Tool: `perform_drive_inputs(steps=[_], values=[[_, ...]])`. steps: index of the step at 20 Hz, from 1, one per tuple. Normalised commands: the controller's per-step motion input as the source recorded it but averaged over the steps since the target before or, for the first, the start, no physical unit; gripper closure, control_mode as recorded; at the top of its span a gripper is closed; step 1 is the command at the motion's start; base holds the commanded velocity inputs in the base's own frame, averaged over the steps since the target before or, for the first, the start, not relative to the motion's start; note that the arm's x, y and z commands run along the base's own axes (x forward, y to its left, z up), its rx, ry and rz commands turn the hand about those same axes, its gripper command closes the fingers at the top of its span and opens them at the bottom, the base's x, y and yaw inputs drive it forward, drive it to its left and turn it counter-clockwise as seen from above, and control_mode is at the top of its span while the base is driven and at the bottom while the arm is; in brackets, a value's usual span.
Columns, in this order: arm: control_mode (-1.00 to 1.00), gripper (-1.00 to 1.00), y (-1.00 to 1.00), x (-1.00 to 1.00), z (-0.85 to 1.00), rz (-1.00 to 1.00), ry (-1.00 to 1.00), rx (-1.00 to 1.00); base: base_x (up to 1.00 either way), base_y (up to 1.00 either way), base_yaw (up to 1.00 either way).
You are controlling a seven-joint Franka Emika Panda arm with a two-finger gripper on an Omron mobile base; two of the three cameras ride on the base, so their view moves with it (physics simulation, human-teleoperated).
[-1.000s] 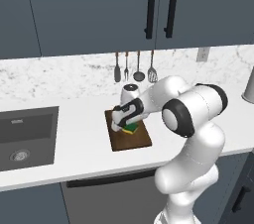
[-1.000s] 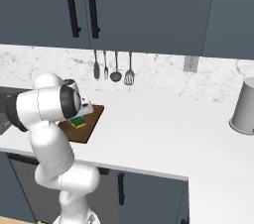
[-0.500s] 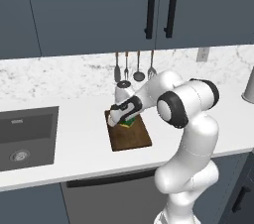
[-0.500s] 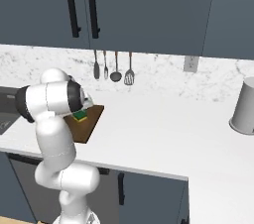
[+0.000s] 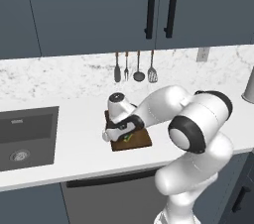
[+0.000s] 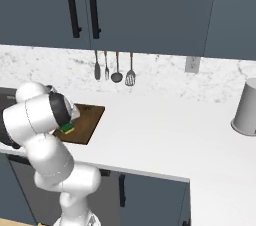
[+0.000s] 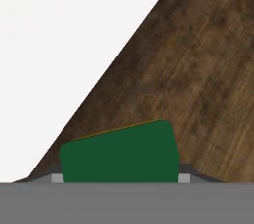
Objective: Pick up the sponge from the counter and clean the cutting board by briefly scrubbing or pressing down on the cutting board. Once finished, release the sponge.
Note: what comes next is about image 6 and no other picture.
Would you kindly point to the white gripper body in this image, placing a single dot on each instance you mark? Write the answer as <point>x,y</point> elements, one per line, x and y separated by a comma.
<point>75,112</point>

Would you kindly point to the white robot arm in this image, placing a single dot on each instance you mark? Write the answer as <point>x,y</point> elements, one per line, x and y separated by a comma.
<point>46,120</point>

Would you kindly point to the brown wooden cutting board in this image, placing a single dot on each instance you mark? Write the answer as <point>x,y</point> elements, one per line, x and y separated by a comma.
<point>87,121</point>

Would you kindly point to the green and yellow sponge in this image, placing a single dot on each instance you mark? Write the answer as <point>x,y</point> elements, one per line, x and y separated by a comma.
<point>68,127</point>

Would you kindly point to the hanging grey spatula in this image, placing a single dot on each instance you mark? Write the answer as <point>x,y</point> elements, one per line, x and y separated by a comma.
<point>97,71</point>

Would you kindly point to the hanging grey fork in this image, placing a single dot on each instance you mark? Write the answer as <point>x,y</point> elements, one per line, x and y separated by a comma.
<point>106,70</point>

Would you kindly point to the hanging grey ladle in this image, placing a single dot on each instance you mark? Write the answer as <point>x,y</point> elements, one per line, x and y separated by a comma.
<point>116,76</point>

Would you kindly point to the hanging slotted turner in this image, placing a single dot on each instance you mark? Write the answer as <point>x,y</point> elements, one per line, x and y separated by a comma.
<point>130,77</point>

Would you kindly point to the black hob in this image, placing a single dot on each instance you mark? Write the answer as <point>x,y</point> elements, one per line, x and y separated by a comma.
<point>6,95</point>

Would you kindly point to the dark blue-grey narrow base panel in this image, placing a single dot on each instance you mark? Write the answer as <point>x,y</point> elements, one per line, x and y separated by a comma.
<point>13,190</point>

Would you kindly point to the dark blue-grey base cupboard door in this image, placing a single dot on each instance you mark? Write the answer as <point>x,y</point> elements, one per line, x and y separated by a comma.
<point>153,201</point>

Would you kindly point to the wide dark blue-grey cupboard door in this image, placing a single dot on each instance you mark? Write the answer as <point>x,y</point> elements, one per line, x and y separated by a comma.
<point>150,10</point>

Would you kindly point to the grey cylindrical container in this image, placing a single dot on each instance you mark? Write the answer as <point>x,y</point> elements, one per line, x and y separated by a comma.
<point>246,110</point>

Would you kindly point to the dark blue-grey tall cupboard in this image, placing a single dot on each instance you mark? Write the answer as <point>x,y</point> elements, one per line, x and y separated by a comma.
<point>233,13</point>

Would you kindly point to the dark blue-grey wall cupboard door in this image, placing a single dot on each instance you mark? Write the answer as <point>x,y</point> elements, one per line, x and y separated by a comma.
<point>36,6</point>

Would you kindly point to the white wall socket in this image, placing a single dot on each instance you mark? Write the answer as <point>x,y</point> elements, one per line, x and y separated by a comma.
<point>192,64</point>

